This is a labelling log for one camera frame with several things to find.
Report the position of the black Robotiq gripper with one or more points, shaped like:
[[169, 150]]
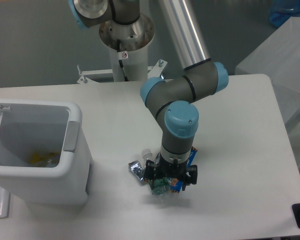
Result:
[[164, 169]]

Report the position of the blue snack wrapper bag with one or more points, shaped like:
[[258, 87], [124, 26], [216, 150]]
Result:
[[174, 183]]

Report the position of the crushed clear plastic bottle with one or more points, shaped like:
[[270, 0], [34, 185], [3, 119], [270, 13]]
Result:
[[160, 188]]

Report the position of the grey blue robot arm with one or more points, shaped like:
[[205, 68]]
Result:
[[127, 33]]

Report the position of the white plastic trash can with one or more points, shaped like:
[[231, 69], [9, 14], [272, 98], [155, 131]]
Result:
[[29, 126]]

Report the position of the yellow trash inside can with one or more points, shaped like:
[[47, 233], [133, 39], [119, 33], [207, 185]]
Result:
[[44, 160]]

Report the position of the silver foil wrapper piece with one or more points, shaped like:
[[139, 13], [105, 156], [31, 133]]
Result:
[[136, 168]]

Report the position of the translucent white storage box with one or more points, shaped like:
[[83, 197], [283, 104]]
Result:
[[278, 57]]

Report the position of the blue water jug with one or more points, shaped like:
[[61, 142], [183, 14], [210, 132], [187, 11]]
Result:
[[281, 10]]

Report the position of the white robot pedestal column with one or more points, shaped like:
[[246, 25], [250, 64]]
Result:
[[129, 66]]

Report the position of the white pedestal mounting bracket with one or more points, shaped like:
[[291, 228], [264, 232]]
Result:
[[106, 75]]

